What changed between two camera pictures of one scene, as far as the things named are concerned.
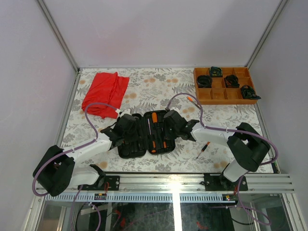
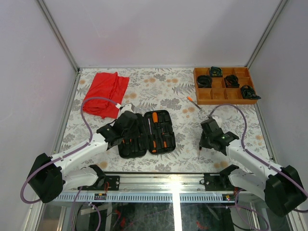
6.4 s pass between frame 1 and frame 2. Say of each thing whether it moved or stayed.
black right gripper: moved
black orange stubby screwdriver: stayed
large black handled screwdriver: stayed
